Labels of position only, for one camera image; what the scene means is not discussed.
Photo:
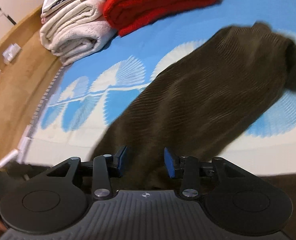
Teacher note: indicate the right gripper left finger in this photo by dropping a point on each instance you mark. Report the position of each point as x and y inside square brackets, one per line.
[101, 169]

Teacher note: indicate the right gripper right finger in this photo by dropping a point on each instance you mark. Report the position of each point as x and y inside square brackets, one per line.
[197, 177]

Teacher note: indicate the blue white patterned bedsheet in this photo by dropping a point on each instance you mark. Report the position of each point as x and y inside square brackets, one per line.
[90, 94]

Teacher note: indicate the wooden bedside bench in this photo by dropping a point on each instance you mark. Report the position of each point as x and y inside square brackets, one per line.
[24, 81]

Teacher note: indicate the white folded blanket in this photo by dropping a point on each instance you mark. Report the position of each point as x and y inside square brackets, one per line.
[76, 30]

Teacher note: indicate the white tissue pack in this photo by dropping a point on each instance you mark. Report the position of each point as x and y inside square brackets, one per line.
[10, 53]

